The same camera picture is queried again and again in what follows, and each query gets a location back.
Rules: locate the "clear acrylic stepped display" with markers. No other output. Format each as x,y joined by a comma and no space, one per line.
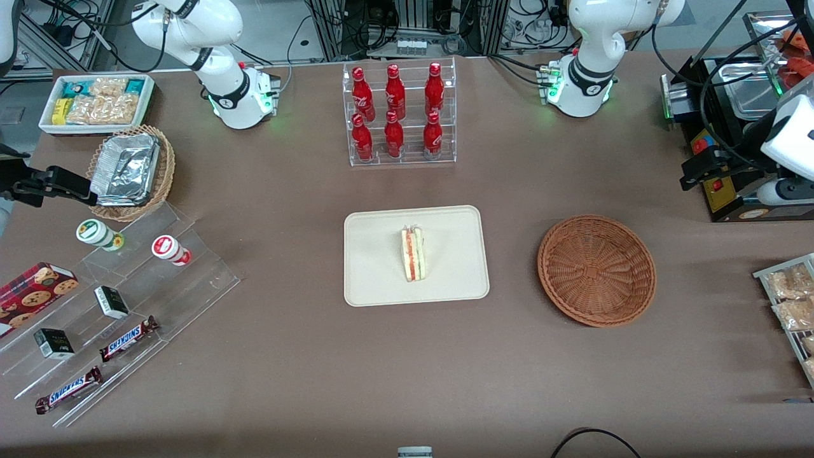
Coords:
191,286

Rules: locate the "yellow snack packet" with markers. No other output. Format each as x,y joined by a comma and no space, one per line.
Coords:
60,112

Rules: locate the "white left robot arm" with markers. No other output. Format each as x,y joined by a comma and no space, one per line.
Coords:
594,38

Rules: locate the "clear bag of snacks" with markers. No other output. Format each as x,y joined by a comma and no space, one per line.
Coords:
810,367
788,283
809,345
796,315

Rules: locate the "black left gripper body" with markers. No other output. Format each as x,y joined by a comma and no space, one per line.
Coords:
741,149

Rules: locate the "red lid snack cup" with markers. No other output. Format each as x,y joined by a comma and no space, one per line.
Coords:
166,248

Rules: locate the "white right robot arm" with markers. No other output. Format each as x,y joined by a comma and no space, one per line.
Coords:
191,28

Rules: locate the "small black box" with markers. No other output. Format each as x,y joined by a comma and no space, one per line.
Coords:
111,303
54,343

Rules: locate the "aluminium frame rack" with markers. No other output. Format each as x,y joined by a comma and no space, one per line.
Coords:
407,16

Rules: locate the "round brown wicker basket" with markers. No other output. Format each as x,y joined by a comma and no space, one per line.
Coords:
598,270

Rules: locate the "stainless steel pan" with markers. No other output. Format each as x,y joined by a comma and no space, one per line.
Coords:
744,92

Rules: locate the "black food warmer appliance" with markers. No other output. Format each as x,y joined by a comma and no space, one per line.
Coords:
722,203

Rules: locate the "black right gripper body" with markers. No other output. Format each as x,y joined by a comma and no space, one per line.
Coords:
14,189

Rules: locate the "triangular sandwich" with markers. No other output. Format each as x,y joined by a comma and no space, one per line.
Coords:
413,254

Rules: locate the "beige plastic tray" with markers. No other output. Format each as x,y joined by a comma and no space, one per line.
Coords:
458,273

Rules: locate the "oval light wicker basket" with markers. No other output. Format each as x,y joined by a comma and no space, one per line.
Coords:
166,172

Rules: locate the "red cookie box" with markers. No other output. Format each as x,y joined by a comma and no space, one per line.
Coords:
32,292

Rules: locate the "clear acrylic bottle rack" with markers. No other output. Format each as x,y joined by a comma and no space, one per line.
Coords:
407,159

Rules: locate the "teal snack packet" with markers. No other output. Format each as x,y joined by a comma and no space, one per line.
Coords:
135,85
76,88

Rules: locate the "red fried food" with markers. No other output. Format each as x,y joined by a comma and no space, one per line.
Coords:
798,44

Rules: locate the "snickers chocolate bar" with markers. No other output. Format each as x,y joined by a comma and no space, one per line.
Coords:
68,390
127,339

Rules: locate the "green lid snack cup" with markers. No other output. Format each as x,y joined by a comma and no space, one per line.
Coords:
94,233

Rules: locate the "red cola bottle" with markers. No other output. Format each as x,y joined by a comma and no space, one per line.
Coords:
362,140
432,137
393,137
362,95
395,92
434,89

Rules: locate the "clear bag of crackers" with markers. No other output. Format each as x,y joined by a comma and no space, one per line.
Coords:
86,111
109,86
121,108

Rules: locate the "white rectangular snack bin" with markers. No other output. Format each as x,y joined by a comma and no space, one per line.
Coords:
48,124

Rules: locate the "small grey device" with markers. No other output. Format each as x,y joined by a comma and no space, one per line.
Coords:
414,452

